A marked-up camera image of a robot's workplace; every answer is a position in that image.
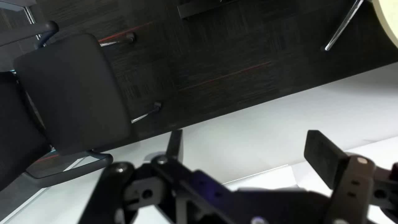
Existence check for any chrome metal leg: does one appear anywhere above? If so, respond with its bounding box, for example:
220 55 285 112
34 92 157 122
322 0 366 52

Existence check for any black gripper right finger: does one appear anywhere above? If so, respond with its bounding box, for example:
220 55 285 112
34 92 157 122
303 128 398 224

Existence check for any black office chair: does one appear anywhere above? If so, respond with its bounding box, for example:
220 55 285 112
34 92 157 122
12 31 164 181

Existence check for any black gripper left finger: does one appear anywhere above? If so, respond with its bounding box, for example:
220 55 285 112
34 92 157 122
82 128 234 224

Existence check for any dark chair with grey base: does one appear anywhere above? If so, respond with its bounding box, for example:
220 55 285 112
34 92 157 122
0 0 60 193

